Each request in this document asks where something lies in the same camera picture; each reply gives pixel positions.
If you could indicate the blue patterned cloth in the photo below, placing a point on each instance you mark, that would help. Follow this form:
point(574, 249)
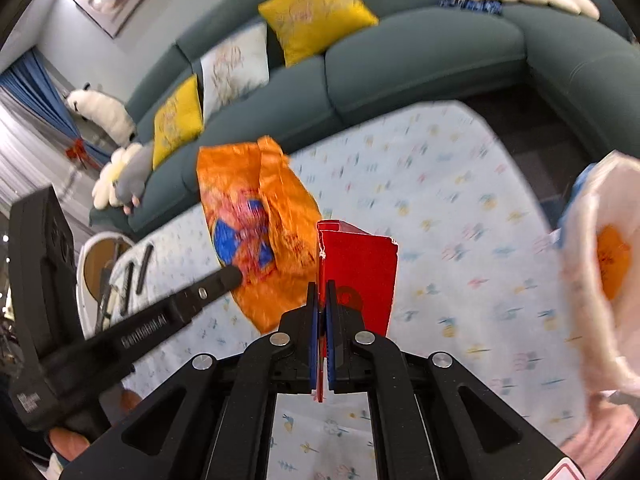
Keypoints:
point(492, 7)

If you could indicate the orange snack bag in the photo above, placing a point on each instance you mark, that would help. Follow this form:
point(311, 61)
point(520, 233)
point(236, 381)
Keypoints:
point(263, 221)

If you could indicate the teal sectional sofa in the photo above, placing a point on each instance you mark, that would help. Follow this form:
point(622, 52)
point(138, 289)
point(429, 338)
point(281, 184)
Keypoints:
point(418, 51)

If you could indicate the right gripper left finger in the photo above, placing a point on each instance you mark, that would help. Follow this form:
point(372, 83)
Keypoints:
point(313, 307)

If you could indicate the white sheep plush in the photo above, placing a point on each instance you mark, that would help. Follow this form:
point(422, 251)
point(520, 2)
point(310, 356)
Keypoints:
point(106, 112)

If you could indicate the orange snack wrapper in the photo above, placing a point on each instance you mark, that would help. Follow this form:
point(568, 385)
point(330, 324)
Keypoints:
point(614, 258)

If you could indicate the large yellow embroidered cushion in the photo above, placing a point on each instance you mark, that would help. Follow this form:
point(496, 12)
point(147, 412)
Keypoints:
point(305, 28)

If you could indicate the blue curtain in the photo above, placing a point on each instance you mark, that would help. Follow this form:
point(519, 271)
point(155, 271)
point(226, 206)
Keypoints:
point(28, 82)

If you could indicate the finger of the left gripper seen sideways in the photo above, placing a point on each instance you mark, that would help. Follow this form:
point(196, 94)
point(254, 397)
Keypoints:
point(115, 350)

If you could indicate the red paper box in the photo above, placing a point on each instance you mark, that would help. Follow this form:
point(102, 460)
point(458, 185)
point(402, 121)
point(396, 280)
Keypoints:
point(363, 267)

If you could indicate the grey paw plush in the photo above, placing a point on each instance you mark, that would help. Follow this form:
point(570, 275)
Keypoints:
point(130, 184)

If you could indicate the black remote control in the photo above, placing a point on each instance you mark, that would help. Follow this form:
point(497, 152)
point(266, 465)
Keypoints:
point(144, 266)
point(126, 289)

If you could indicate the round white side table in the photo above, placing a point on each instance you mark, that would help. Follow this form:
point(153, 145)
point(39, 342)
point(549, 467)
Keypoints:
point(94, 266)

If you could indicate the person hand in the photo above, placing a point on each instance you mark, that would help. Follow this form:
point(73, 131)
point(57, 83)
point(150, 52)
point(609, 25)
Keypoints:
point(69, 445)

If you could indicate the small yellow embroidered cushion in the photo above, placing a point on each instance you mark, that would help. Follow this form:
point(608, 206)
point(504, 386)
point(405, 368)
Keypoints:
point(178, 121)

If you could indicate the small white daisy cushion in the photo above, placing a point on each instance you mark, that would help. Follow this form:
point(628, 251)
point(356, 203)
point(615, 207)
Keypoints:
point(103, 192)

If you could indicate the light blue embroidered cushion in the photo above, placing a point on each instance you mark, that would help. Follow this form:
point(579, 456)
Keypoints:
point(234, 68)

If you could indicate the light patterned tablecloth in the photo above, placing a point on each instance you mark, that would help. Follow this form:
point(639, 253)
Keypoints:
point(478, 277)

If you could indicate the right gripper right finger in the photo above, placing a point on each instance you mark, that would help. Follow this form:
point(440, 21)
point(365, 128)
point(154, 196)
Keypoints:
point(331, 305)

